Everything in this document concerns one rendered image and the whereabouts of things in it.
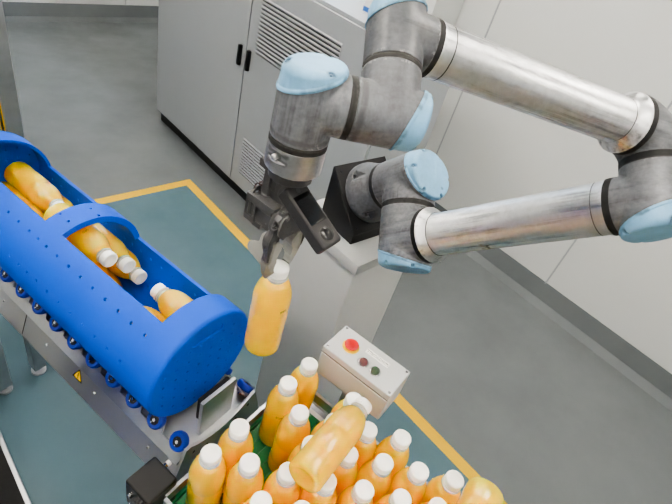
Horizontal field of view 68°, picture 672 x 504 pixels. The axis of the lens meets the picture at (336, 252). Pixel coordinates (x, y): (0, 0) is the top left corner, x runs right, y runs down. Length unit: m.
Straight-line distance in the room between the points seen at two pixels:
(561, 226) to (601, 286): 2.40
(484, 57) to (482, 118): 2.74
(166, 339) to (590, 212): 0.87
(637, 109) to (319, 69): 0.61
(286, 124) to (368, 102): 0.12
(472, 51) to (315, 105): 0.28
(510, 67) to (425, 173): 0.56
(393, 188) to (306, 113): 0.72
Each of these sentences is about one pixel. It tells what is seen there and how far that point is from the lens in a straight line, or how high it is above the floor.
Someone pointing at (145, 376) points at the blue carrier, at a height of 1.15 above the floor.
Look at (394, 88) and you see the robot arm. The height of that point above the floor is 1.79.
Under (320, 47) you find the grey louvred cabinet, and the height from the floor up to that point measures 1.25.
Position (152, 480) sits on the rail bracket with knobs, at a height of 1.00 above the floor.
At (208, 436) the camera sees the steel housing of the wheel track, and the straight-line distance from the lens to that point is 1.24.
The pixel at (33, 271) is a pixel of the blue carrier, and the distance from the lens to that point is 1.29.
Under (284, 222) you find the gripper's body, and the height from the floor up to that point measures 1.55.
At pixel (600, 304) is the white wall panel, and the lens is 3.55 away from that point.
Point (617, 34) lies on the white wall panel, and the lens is 3.24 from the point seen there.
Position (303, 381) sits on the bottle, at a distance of 1.18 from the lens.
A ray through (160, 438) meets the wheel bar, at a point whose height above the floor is 0.93.
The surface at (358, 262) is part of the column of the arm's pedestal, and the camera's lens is 1.48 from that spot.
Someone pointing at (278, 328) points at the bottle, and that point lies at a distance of 0.96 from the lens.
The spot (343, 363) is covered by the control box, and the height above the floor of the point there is 1.09.
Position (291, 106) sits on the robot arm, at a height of 1.74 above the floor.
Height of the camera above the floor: 2.02
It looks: 38 degrees down
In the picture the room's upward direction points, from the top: 18 degrees clockwise
